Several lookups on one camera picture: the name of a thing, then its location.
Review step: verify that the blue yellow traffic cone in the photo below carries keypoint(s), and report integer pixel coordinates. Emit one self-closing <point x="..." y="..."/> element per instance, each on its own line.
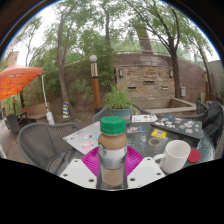
<point x="66" y="111"/>

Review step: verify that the grey mesh patio chair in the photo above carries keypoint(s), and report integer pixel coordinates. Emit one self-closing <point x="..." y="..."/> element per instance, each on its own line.
<point x="40" y="141"/>
<point x="100" y="115"/>
<point x="201" y="110"/>

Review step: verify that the black laptop with stickers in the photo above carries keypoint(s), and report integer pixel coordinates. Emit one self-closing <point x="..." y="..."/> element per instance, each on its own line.
<point x="178" y="126"/>

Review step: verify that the silver laptop with stickers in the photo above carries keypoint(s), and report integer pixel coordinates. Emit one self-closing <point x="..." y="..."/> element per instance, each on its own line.
<point x="83" y="140"/>

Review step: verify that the orange patio umbrella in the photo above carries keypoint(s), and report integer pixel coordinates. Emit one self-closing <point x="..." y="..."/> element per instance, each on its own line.
<point x="16" y="80"/>

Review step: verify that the colourful printed card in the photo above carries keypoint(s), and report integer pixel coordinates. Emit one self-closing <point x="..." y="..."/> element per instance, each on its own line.
<point x="136" y="129"/>

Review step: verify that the green plant in teal pot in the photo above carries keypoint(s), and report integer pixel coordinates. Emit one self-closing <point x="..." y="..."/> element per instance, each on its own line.
<point x="120" y="100"/>

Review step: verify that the wooden bench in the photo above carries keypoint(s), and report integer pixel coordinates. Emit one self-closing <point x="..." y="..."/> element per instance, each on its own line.
<point x="35" y="110"/>

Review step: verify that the wooden lamp post with globe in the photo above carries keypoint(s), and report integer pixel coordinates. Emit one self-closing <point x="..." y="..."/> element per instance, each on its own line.
<point x="96" y="90"/>

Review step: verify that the flat round red coaster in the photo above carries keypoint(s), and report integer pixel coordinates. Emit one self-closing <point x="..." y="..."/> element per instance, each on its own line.
<point x="194" y="156"/>

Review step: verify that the dark patio chair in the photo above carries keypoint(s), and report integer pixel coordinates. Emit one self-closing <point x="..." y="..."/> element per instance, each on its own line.
<point x="14" y="123"/>

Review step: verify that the yellow square card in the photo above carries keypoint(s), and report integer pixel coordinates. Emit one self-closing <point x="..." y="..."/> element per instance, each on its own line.
<point x="159" y="133"/>

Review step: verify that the grey wall utility box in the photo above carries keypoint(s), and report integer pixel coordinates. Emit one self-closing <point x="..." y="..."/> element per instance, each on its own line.
<point x="183" y="91"/>

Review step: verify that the green-capped coffee drink bottle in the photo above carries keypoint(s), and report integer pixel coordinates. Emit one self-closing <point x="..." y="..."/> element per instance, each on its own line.
<point x="112" y="150"/>

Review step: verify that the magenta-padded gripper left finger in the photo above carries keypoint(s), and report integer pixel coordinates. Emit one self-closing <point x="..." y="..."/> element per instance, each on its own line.
<point x="78" y="171"/>

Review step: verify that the white printed sticker sheet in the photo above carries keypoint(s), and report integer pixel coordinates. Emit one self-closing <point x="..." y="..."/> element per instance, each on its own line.
<point x="144" y="118"/>

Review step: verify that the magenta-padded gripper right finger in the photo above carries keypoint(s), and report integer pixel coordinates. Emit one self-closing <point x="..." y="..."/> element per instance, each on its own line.
<point x="146" y="170"/>

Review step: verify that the black wall lamp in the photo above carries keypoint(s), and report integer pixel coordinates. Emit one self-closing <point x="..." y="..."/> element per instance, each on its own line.
<point x="171" y="73"/>
<point x="121" y="73"/>

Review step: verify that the white ceramic mug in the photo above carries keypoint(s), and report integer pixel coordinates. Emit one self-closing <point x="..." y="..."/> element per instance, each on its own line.
<point x="175" y="156"/>

